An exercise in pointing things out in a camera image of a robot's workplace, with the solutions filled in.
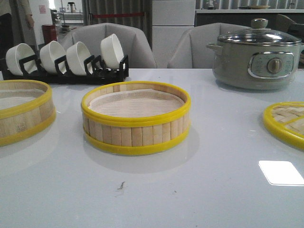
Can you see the black bowl rack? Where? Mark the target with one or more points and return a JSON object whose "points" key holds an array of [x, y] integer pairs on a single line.
{"points": [[96, 72]]}

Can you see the grey chair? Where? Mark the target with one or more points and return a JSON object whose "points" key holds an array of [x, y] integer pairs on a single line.
{"points": [[191, 50], [133, 41]]}

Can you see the right grey chair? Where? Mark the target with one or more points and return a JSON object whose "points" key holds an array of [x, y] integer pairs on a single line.
{"points": [[191, 50]]}

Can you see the red bin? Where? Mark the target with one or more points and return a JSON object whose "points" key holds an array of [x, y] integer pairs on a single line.
{"points": [[49, 33]]}

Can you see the grey electric cooking pot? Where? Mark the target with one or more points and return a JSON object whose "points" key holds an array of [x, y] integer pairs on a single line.
{"points": [[255, 67]]}

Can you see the left grey chair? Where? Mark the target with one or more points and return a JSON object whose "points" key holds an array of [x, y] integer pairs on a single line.
{"points": [[133, 41]]}

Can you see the white steamer liner cloth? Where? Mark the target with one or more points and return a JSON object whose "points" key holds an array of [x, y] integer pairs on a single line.
{"points": [[136, 103]]}

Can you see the white bowl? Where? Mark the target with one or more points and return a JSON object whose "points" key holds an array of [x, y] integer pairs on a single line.
{"points": [[75, 56], [15, 54], [111, 51], [49, 53]]}

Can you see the woven bamboo steamer lid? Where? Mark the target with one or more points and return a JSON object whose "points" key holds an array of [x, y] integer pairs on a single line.
{"points": [[285, 121]]}

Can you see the white cabinet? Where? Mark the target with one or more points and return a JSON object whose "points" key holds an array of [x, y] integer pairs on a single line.
{"points": [[170, 18]]}

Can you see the bamboo steamer tray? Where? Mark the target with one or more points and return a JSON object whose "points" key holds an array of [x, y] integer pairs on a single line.
{"points": [[26, 108], [136, 136]]}

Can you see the glass pot lid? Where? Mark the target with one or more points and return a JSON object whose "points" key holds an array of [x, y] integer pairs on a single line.
{"points": [[259, 34]]}

